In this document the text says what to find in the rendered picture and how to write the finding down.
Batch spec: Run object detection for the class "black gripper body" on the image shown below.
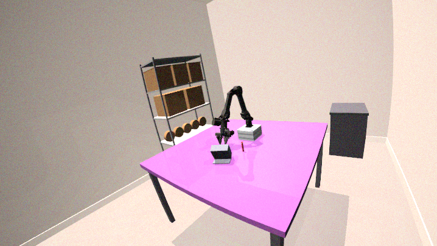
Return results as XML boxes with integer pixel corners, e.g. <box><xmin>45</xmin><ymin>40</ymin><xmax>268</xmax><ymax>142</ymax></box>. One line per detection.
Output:
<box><xmin>215</xmin><ymin>126</ymin><xmax>231</xmax><ymax>137</ymax></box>

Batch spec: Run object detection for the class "grey square panel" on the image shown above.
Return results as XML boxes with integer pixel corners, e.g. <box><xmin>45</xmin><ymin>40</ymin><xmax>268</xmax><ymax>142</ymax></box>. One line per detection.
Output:
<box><xmin>210</xmin><ymin>144</ymin><xmax>232</xmax><ymax>164</ymax></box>

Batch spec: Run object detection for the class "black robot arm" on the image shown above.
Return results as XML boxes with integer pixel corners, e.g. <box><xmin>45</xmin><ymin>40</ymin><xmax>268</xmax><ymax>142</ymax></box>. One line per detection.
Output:
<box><xmin>212</xmin><ymin>86</ymin><xmax>253</xmax><ymax>135</ymax></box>

